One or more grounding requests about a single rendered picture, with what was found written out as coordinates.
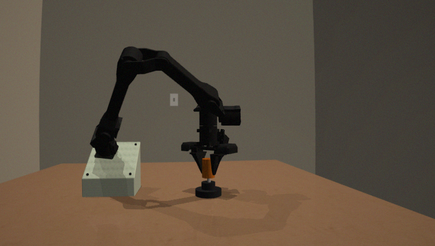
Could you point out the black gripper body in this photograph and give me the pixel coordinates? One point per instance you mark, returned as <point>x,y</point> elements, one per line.
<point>208,141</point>

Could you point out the orange knob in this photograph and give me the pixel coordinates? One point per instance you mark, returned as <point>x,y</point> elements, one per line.
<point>206,168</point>

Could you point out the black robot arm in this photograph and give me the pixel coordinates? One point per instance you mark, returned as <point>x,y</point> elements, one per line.
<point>135,61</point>

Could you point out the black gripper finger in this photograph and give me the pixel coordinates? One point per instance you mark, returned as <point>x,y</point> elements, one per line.
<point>198,159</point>
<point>215,161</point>

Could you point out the black round pedestal with silver shaft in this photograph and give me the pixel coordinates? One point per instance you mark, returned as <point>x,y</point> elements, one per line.
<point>208,190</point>

